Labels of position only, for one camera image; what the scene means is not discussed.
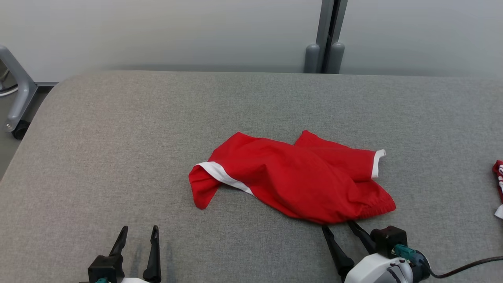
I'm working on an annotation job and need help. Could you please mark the red shorts with white stripe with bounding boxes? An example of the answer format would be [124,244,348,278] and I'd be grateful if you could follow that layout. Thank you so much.
[189,130,396,224]

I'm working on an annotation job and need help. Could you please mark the grey cart leg with caster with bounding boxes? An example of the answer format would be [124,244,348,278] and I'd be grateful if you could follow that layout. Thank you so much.
[0,45,59,140]

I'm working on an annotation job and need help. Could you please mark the grey partition post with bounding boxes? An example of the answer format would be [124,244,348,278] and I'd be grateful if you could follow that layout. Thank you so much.
[305,0,348,74]

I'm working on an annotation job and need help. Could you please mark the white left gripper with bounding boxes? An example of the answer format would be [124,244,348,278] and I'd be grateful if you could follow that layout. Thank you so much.
[109,225,162,283]

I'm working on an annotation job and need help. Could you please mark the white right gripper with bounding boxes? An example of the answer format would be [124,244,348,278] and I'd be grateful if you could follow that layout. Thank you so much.
[322,221,413,283]

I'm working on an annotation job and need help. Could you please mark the red jersey with white trim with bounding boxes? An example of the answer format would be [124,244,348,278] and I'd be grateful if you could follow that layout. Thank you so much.
[492,159,503,219]

